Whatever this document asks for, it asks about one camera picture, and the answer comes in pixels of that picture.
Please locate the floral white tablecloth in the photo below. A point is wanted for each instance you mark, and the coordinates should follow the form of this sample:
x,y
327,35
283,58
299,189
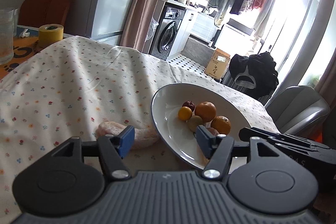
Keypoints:
x,y
72,86

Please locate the cardboard box on floor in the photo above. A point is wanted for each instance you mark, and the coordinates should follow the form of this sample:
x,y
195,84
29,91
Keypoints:
x,y
218,64

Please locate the small kumquat left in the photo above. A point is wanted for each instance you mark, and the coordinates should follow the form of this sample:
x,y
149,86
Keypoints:
x,y
185,113

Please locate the large orange back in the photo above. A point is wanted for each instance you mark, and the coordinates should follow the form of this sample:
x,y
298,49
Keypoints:
x,y
206,110

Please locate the orange table mat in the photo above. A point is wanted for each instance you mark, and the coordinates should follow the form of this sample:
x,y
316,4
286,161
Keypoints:
x,y
25,46

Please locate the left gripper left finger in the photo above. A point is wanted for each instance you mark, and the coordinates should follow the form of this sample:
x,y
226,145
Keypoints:
x,y
74,175

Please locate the yellow tape roll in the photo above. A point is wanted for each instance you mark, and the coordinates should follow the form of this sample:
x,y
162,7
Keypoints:
x,y
49,34

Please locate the clear drinking glass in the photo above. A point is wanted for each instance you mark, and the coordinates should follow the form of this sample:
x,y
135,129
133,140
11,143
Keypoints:
x,y
6,35

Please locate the black clothes pile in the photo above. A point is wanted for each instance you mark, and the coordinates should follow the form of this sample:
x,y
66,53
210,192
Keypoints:
x,y
256,73

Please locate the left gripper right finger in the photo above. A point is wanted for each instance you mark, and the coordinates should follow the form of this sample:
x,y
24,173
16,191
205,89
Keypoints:
x,y
257,174

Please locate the dark red small fruit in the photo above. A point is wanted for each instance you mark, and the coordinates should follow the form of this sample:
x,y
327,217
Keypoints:
x,y
189,104

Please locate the grey washing machine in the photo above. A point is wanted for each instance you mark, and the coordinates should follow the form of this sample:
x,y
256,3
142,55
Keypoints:
x,y
166,32

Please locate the white bowl with blue rim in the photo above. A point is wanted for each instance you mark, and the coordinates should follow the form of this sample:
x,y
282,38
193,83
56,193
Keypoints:
x,y
177,110

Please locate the striped grey chair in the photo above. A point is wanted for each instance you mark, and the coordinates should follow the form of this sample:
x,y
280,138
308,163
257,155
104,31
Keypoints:
x,y
227,80

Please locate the large orange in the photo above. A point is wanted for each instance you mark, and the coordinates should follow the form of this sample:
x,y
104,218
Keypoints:
x,y
206,110
222,124

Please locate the large orange front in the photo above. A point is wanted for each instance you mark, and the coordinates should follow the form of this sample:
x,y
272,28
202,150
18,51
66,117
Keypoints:
x,y
222,124

